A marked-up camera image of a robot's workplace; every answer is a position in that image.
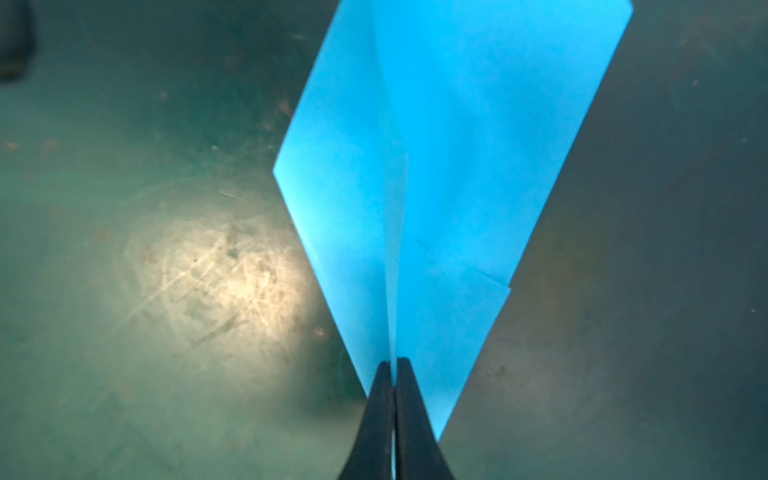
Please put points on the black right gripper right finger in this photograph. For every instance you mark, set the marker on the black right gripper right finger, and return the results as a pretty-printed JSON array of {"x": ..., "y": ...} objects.
[{"x": 417, "y": 453}]

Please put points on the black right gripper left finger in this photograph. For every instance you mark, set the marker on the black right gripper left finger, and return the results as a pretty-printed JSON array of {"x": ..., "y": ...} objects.
[{"x": 371, "y": 454}]

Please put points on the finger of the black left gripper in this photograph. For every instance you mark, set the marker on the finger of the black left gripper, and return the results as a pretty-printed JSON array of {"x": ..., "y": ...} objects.
[{"x": 17, "y": 39}]

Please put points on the cyan paper sheet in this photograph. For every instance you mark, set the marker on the cyan paper sheet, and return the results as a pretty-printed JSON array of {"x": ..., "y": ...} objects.
[{"x": 424, "y": 148}]

